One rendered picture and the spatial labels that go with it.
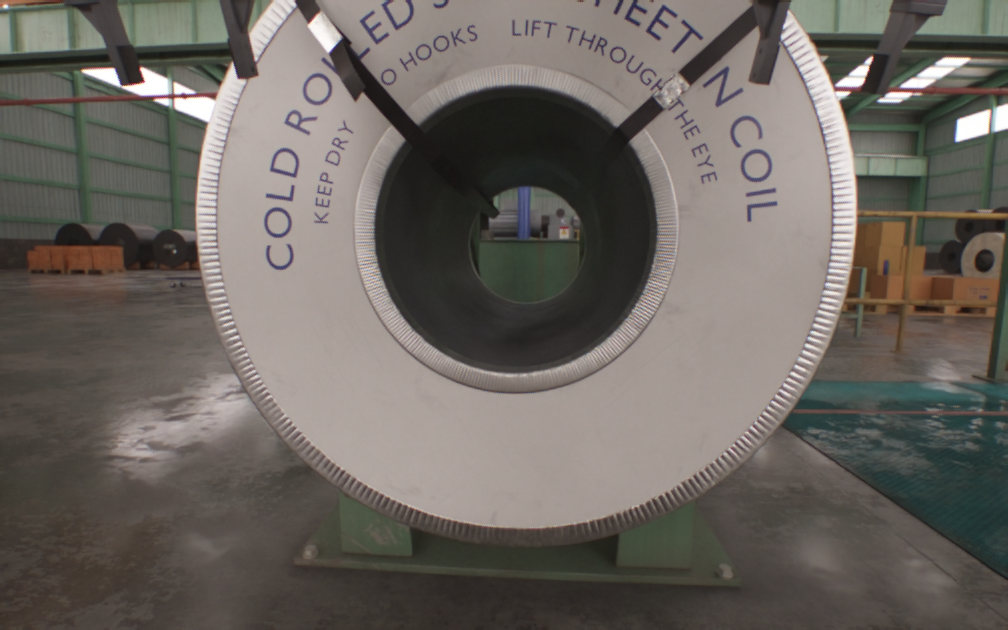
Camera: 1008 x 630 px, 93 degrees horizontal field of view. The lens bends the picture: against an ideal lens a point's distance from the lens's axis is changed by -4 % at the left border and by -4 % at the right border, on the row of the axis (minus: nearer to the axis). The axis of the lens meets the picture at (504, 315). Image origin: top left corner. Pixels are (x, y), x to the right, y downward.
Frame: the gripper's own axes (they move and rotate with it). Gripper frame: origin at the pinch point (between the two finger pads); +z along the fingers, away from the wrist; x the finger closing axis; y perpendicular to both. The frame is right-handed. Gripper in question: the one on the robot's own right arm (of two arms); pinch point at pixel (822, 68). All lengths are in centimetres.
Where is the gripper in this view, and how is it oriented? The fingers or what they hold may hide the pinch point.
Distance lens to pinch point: 69.4
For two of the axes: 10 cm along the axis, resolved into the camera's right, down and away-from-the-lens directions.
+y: -0.1, 5.2, -8.5
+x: 10.0, 0.5, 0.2
